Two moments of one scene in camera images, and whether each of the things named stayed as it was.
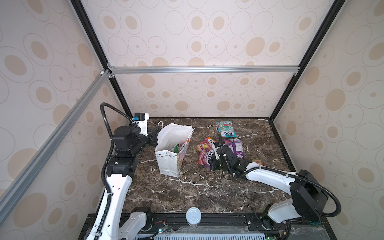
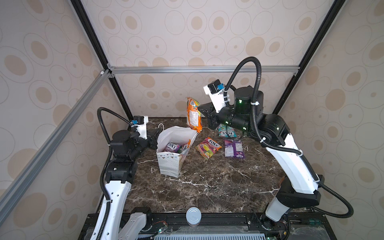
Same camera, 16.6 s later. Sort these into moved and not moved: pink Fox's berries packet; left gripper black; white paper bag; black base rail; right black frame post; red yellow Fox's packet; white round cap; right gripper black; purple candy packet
Moved: red yellow Fox's packet; pink Fox's berries packet; right gripper black
Not moved: white paper bag; right black frame post; black base rail; left gripper black; white round cap; purple candy packet
